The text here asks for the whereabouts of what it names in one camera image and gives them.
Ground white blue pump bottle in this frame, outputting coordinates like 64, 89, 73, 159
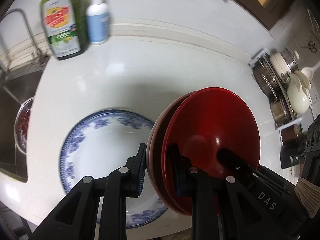
86, 0, 110, 45

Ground black scissors on wall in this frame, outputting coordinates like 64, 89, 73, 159
307, 41, 317, 53

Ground green dish soap bottle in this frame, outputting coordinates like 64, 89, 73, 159
40, 0, 89, 60

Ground pink bowl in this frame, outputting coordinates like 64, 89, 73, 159
146, 92, 194, 215

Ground person right hand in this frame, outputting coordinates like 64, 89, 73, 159
294, 178, 320, 219

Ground steel pot right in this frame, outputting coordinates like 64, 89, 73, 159
270, 98, 292, 127

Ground metal pot rack shelf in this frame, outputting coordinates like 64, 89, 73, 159
249, 48, 302, 129

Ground blue floral plate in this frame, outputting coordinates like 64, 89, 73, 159
59, 109, 168, 229

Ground cream pot with glass lid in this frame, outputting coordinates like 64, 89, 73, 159
269, 49, 300, 83

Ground slim gooseneck faucet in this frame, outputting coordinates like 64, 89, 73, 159
1, 8, 51, 68

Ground steel pot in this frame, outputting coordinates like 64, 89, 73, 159
270, 98, 292, 127
253, 65, 280, 101

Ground cream ceramic teapot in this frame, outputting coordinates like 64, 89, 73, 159
287, 74, 311, 115

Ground white ladle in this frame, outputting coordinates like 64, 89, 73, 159
301, 61, 320, 81

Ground red black bowl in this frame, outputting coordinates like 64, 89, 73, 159
161, 87, 260, 215

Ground steel pot left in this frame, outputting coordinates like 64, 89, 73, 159
253, 65, 280, 101

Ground kitchen sink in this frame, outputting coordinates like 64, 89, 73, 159
1, 65, 44, 183

